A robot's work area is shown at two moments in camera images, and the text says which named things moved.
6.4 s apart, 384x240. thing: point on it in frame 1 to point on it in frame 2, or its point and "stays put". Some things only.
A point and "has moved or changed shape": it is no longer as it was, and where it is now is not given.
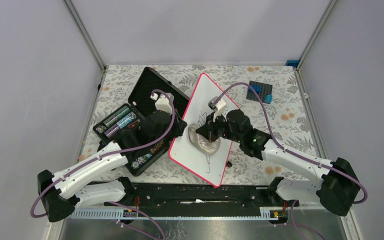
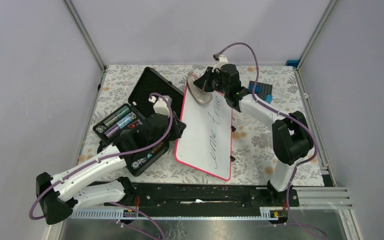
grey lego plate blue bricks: x=264 y=90 stays put
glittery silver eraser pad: x=201 y=142 to x=203 y=97
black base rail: x=181 y=194 stays put
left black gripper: x=180 y=127 stays put
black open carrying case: x=145 y=129 stays put
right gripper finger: x=210 y=131 to x=205 y=82
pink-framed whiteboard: x=209 y=167 has moved or changed shape
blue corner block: x=294 y=63 stays put
